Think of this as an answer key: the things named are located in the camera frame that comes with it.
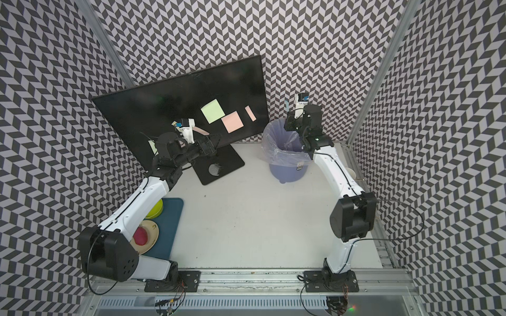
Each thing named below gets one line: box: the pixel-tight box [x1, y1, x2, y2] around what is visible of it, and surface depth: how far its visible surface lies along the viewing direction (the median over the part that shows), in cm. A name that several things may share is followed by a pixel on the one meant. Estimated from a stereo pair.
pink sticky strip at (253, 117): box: [244, 105, 257, 122], surface depth 89 cm
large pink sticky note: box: [220, 110, 245, 134], surface depth 87 cm
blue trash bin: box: [261, 117, 313, 184], surface depth 88 cm
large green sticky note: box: [200, 98, 226, 125], surface depth 80 cm
